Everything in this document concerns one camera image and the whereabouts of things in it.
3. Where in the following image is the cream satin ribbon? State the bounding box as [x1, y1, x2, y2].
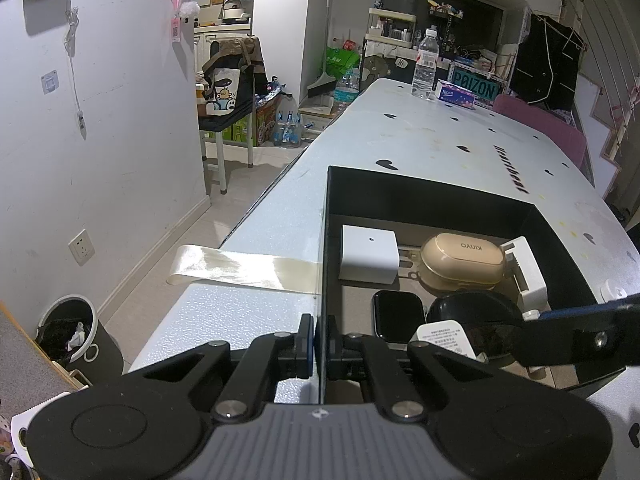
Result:
[167, 244, 321, 295]

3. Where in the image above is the green plastic bag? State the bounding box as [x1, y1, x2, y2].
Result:
[326, 46, 362, 78]

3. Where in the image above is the black smartwatch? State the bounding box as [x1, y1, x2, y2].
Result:
[372, 290, 428, 343]

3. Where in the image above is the white plug adapter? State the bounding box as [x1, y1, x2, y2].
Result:
[500, 236, 550, 321]

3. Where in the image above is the pink lanyard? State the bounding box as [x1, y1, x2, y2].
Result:
[167, 0, 191, 43]

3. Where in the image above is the black jacket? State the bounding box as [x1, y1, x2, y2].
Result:
[512, 12, 586, 111]

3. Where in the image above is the white wall cable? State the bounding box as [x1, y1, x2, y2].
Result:
[64, 7, 88, 141]

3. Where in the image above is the chair with hung clothes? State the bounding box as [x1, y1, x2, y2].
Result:
[197, 35, 268, 196]

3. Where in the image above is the printed cardboard carton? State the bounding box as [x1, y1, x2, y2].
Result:
[255, 92, 301, 148]

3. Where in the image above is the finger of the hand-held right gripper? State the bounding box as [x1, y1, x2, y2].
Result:
[515, 310, 640, 368]
[537, 294, 640, 322]

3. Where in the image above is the cartoon print tote bag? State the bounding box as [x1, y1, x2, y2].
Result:
[202, 52, 256, 116]

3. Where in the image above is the white shelf rack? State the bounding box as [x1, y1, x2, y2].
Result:
[366, 7, 418, 51]

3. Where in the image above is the clear water bottle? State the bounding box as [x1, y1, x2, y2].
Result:
[411, 28, 441, 101]

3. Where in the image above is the purple tissue box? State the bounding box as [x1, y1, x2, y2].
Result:
[434, 80, 476, 109]

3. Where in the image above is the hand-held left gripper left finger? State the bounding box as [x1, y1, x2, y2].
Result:
[125, 313, 317, 422]

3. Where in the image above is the teal lettered box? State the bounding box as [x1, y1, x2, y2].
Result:
[450, 67, 501, 103]

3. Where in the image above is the black storage box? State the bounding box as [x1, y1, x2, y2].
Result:
[317, 165, 626, 406]

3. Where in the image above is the black oval case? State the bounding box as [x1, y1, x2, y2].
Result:
[425, 291, 523, 361]

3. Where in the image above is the pack of small bottles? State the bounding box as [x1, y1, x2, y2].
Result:
[272, 110, 303, 147]

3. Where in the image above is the large water bottle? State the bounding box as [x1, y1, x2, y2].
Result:
[334, 71, 361, 113]

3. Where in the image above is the white cube charger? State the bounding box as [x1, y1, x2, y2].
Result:
[339, 225, 398, 283]

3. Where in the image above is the black trash bin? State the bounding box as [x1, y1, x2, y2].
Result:
[35, 297, 123, 376]

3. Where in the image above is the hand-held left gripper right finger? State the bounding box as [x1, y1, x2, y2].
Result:
[325, 314, 506, 422]

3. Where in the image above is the beige earbuds case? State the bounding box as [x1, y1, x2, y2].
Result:
[417, 232, 507, 291]

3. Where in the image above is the white wall socket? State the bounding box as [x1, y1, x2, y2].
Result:
[68, 229, 96, 267]

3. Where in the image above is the broom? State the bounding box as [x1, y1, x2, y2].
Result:
[306, 0, 337, 100]

